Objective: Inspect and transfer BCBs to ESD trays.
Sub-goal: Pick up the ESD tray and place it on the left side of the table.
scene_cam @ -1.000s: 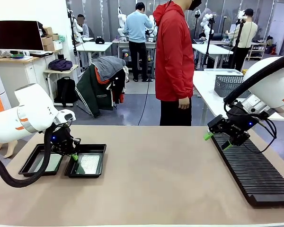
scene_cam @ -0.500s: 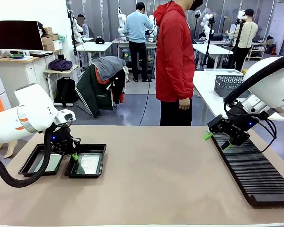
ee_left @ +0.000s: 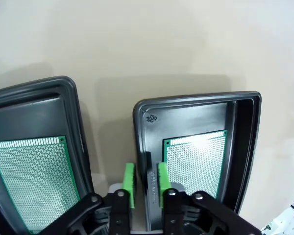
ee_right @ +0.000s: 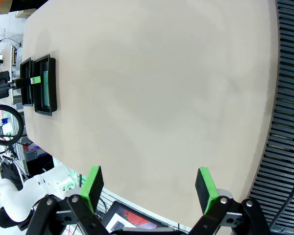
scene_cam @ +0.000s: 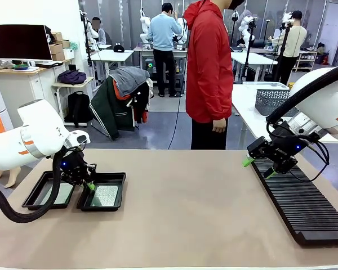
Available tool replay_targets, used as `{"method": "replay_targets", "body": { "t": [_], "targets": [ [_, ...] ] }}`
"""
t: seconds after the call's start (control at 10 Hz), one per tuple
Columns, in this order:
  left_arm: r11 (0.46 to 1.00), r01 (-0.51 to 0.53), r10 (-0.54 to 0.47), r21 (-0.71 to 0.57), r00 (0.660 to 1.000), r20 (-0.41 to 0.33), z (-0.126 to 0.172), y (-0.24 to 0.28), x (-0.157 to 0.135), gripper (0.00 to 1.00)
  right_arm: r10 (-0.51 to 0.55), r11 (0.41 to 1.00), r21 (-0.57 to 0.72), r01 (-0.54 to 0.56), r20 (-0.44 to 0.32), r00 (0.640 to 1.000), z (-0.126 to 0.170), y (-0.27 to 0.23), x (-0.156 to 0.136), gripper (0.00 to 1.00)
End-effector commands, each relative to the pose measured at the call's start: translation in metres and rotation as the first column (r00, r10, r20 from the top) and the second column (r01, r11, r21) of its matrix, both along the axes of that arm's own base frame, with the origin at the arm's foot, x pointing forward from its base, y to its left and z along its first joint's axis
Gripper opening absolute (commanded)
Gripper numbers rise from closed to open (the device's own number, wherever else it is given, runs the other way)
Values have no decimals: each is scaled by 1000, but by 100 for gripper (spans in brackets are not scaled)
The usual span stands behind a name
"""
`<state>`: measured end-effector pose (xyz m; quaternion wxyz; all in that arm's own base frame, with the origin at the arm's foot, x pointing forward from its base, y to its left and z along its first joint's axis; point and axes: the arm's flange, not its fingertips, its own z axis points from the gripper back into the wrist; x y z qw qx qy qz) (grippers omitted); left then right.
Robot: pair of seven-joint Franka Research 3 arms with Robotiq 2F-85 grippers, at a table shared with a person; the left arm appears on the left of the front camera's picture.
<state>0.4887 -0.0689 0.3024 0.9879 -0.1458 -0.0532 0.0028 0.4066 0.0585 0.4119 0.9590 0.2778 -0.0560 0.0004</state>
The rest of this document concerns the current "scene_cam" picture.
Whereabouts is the black slotted board rack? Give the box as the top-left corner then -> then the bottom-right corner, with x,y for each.
250,157 -> 338,245

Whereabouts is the black tripod stand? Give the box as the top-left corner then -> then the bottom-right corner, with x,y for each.
273,22 -> 293,82

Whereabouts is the person in cream top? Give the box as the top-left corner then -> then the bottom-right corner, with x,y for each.
272,10 -> 308,85

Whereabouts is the person's right hand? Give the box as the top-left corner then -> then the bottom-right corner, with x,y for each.
212,118 -> 228,134

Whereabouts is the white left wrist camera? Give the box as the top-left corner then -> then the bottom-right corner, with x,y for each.
69,129 -> 91,147

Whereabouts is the person in blue sweater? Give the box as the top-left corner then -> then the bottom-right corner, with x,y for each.
148,2 -> 184,98

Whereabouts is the seated person in grey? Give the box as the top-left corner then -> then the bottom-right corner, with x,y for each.
90,16 -> 106,46

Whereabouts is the white shallow bin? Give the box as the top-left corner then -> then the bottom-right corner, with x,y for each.
243,81 -> 290,91

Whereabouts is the black backpack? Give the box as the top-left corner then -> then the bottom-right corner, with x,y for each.
65,91 -> 92,128

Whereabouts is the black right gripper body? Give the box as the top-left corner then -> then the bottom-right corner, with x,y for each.
268,120 -> 310,164

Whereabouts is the white background desk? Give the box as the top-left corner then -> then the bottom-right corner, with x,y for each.
90,49 -> 135,85

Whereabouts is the person in red jacket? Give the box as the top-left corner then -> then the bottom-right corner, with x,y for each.
183,0 -> 246,150

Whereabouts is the grey hoodie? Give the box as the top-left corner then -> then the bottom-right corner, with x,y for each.
109,66 -> 150,97

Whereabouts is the low shelf rack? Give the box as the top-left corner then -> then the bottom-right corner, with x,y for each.
294,50 -> 318,73

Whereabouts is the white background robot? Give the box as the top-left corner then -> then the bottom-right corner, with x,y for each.
83,13 -> 94,46
140,8 -> 153,43
239,10 -> 257,47

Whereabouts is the white work desk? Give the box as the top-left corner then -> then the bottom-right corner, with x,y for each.
230,52 -> 278,84

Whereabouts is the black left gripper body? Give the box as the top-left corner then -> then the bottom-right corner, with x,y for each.
60,150 -> 88,186

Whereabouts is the black ESD tray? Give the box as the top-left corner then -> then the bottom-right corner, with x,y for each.
76,172 -> 127,212
21,170 -> 76,211

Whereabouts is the small wooden side table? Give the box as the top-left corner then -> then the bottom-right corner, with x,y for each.
52,76 -> 95,127

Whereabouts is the purple bag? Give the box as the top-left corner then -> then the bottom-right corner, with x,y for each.
57,70 -> 87,86

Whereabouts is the person's right forearm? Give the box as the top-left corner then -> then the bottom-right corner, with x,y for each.
211,84 -> 233,122

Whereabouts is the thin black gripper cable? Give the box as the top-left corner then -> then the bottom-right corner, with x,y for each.
295,137 -> 330,182

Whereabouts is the grey plastic basket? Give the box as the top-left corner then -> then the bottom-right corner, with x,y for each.
255,89 -> 292,116

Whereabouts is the computer tower with lights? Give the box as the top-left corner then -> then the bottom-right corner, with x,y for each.
145,57 -> 158,74

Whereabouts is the dark green jacket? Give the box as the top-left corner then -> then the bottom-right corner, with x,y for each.
90,75 -> 150,141

